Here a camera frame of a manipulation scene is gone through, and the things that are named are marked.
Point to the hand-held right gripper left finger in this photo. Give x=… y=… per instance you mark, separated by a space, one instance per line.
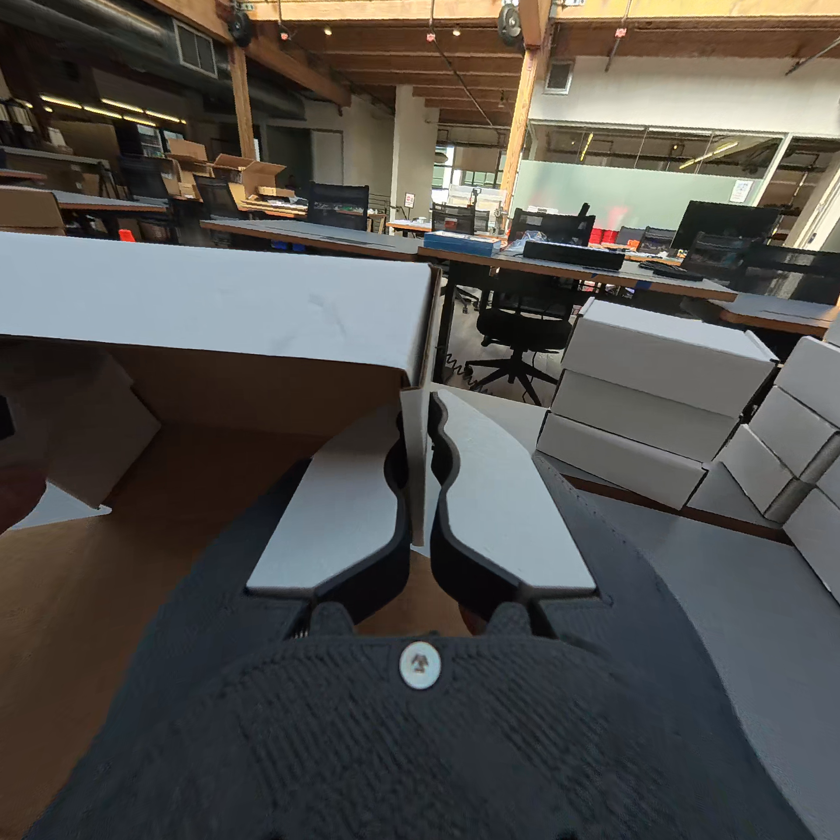
x=341 y=518

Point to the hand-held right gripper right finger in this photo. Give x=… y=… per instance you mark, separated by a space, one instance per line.
x=505 y=518

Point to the white cardboard mailer box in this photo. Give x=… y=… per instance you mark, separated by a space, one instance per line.
x=197 y=295

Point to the blue flat box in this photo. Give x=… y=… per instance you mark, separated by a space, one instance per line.
x=459 y=244

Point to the open brown cardboard box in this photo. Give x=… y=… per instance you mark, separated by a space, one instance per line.
x=253 y=174
x=187 y=151

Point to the person's left hand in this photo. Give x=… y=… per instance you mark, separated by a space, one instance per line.
x=16 y=495

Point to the black mesh office chair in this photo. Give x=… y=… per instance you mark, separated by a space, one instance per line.
x=338 y=203
x=525 y=328
x=213 y=193
x=459 y=220

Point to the stack of white folded boxes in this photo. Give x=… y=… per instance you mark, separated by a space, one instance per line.
x=656 y=361

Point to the grey desk black legs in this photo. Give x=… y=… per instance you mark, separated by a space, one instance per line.
x=781 y=308
x=512 y=261
x=315 y=233

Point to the long black device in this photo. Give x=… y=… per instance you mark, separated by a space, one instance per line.
x=571 y=256

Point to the black keyboard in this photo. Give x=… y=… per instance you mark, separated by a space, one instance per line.
x=669 y=270

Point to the frosted glass partition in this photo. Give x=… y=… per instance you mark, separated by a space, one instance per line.
x=623 y=193

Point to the white door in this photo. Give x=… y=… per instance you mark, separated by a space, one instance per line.
x=327 y=157

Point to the black computer monitor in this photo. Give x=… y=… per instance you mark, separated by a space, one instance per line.
x=722 y=223

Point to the white pillar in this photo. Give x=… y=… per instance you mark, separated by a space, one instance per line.
x=413 y=144

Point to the metal air vent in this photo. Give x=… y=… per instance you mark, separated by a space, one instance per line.
x=558 y=77
x=195 y=46

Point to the black ceiling fan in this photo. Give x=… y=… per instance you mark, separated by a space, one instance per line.
x=239 y=26
x=510 y=21

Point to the wooden post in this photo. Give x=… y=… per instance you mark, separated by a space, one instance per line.
x=243 y=105
x=522 y=124

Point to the grey ventilation duct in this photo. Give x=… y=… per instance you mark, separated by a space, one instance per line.
x=85 y=23

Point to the paper wall sign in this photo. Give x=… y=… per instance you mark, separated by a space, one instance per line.
x=741 y=190

